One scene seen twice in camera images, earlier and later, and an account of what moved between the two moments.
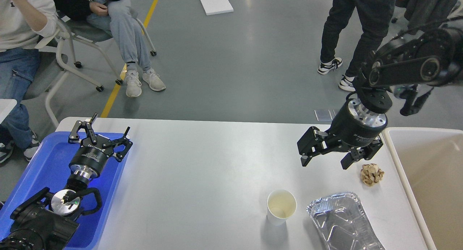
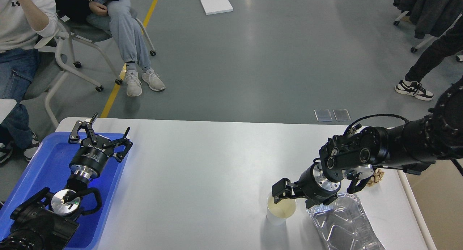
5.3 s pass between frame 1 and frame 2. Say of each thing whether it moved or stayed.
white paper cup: stayed
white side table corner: stayed
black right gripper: moved
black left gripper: stayed
